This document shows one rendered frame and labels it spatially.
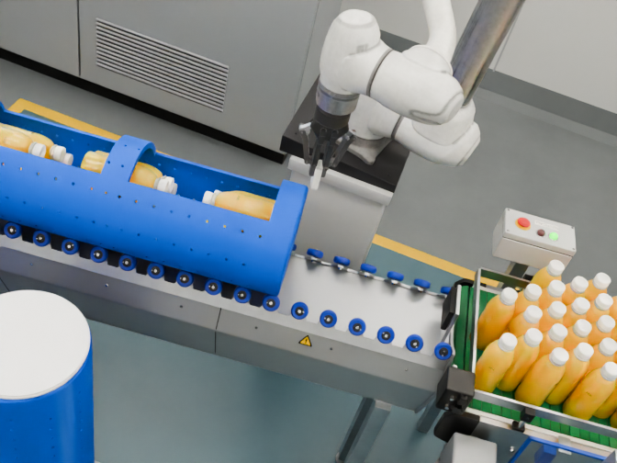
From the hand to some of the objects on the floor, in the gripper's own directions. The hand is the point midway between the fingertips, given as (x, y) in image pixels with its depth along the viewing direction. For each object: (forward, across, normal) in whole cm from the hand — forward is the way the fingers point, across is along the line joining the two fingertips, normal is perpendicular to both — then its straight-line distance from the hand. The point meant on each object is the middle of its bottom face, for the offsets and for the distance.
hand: (316, 175), depth 176 cm
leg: (+132, -36, +1) cm, 137 cm away
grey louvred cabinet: (+132, +78, -208) cm, 259 cm away
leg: (+132, -32, +15) cm, 137 cm away
